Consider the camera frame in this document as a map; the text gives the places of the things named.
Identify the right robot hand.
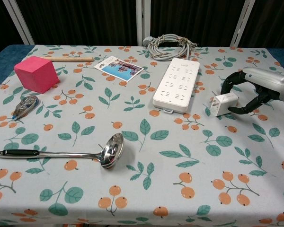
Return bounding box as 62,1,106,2
221,66,284,115

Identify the white power adapter cube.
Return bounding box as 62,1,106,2
210,92,239,118

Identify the black pleated curtain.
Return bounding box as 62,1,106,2
0,0,27,60
15,0,138,46
236,0,284,50
150,0,248,47

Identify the white power strip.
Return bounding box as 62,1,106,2
152,58,200,115

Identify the blue picture postcard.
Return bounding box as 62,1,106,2
94,55,144,82

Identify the floral fruit print tablecloth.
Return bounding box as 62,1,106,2
0,44,284,227

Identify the wooden stick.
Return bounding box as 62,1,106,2
26,55,94,63

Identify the pink cube block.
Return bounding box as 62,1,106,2
14,56,61,95

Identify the white metal frame post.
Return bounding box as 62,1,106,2
135,0,152,47
229,0,257,47
6,0,36,45

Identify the grey coiled power cable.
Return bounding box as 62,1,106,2
142,34,198,61

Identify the steel ladle black handle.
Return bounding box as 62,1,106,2
0,132,125,170

